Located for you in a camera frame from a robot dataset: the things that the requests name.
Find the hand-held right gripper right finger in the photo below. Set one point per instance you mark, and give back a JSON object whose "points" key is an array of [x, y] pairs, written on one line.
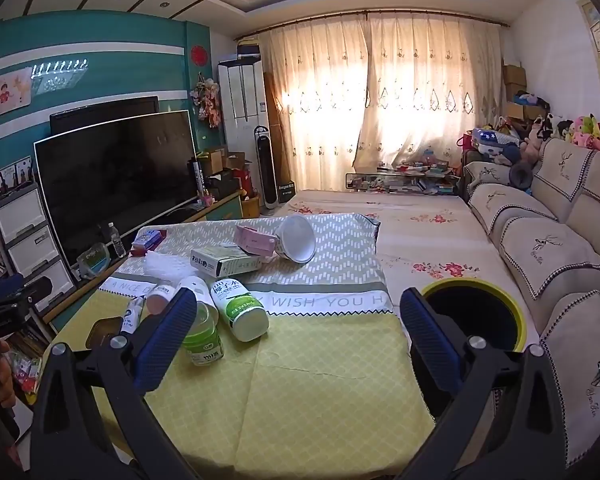
{"points": [[430, 332]]}

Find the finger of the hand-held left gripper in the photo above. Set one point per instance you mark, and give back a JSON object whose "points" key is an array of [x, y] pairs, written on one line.
{"points": [[32, 288]]}

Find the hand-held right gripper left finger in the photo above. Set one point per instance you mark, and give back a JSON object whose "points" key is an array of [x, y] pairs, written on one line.
{"points": [[165, 345]]}

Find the clear green drink bottle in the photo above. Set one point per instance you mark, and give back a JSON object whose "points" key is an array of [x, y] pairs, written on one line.
{"points": [[204, 345]]}

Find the small white tube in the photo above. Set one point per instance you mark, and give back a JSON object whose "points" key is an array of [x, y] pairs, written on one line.
{"points": [[132, 316]]}

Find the black bin with yellow rim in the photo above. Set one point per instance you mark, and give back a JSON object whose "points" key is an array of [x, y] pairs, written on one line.
{"points": [[480, 310]]}

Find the dark brown tin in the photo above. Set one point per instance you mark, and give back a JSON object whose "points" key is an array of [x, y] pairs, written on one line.
{"points": [[102, 332]]}

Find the white plastic jar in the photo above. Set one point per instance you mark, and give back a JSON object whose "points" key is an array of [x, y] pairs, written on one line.
{"points": [[196, 287]]}

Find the white foam net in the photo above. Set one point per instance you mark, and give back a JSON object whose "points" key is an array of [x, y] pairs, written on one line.
{"points": [[167, 265]]}

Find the green white drink bottle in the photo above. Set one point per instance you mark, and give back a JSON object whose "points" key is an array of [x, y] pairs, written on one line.
{"points": [[240, 310]]}

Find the green white carton box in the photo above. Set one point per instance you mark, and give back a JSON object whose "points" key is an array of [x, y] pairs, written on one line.
{"points": [[225, 262]]}

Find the pink carton box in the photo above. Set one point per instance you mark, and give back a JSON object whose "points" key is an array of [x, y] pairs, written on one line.
{"points": [[252, 240]]}

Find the white plastic drawer cabinet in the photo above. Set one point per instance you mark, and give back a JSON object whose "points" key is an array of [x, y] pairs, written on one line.
{"points": [[30, 255]]}

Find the floral cream bedsheet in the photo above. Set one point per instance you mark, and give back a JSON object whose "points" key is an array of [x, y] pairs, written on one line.
{"points": [[430, 240]]}

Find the clear water bottle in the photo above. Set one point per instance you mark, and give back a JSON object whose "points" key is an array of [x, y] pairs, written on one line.
{"points": [[116, 242]]}

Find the photo prints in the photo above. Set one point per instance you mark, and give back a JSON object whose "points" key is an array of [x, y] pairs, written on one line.
{"points": [[10, 175]]}

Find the large flat television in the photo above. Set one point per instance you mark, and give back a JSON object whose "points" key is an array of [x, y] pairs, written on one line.
{"points": [[115, 185]]}

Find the yellow green printed tablecloth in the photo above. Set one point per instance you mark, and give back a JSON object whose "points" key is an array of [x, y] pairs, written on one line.
{"points": [[305, 385]]}

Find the beige sofa with embroidered covers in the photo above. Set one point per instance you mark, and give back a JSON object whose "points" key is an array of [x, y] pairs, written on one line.
{"points": [[545, 250]]}

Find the cluttered glass coffee table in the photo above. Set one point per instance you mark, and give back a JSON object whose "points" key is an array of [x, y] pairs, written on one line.
{"points": [[405, 180]]}

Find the yellow wooden bucket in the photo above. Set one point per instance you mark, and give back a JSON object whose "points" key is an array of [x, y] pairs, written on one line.
{"points": [[250, 206]]}

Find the white black upright carton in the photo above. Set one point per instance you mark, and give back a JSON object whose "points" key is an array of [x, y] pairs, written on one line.
{"points": [[197, 180]]}

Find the dark grey neck pillow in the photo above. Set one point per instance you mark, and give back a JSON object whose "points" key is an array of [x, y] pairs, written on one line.
{"points": [[520, 174]]}

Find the open cardboard box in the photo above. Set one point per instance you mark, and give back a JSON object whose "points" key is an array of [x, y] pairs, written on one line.
{"points": [[220, 160]]}

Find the small black box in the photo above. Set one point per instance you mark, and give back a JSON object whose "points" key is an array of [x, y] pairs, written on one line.
{"points": [[286, 192]]}

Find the black white tower fan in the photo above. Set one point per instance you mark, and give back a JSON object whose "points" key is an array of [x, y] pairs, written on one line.
{"points": [[266, 170]]}

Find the blue white star cushion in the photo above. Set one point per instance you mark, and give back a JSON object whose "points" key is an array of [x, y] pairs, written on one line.
{"points": [[485, 137]]}

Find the hanging artificial flowers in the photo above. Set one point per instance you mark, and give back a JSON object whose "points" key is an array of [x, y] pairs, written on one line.
{"points": [[207, 102]]}

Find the pile of plush toys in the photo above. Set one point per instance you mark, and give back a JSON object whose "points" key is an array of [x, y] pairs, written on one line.
{"points": [[585, 130]]}

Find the white standing air conditioner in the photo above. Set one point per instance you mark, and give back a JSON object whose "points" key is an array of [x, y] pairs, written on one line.
{"points": [[242, 100]]}

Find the stack of cardboard boxes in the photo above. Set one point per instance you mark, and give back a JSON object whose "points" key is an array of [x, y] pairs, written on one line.
{"points": [[514, 80]]}

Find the cream embroidered curtain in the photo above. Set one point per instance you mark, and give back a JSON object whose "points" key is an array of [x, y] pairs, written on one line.
{"points": [[320, 85], [430, 60]]}

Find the dark box on air conditioner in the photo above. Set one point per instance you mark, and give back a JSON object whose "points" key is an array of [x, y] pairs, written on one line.
{"points": [[249, 51]]}

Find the cartoon wall poster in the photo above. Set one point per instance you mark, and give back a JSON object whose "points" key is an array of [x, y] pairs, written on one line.
{"points": [[10, 92]]}

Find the mirrored wall decoration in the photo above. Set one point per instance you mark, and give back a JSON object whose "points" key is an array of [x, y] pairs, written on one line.
{"points": [[60, 77]]}

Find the red round wall decoration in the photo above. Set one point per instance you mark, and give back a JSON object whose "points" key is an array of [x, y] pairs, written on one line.
{"points": [[198, 53]]}

